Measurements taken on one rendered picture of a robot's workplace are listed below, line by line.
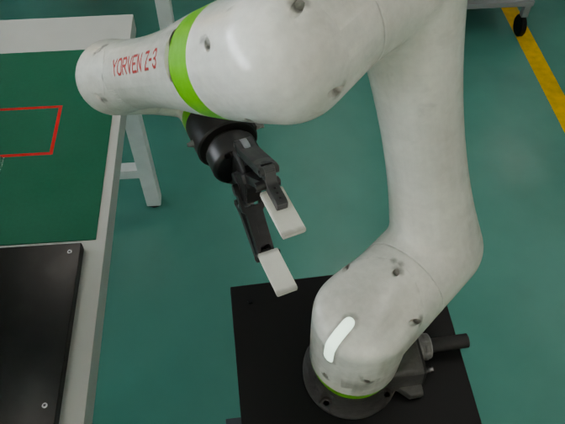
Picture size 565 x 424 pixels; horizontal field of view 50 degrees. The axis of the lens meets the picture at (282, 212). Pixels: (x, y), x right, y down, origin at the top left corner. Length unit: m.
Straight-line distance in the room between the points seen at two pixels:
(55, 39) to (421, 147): 1.25
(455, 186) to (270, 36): 0.36
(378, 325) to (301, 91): 0.36
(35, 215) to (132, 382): 0.75
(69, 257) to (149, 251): 0.94
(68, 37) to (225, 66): 1.28
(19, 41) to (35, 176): 0.50
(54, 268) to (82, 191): 0.21
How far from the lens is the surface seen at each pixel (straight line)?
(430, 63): 0.64
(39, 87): 1.63
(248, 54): 0.49
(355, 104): 2.61
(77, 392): 1.12
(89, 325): 1.17
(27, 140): 1.51
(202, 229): 2.18
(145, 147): 2.03
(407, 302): 0.78
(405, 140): 0.70
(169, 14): 2.27
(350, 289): 0.78
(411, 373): 0.95
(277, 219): 0.72
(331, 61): 0.50
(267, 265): 0.84
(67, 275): 1.21
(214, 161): 0.85
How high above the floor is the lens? 1.74
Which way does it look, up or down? 52 degrees down
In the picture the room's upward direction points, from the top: straight up
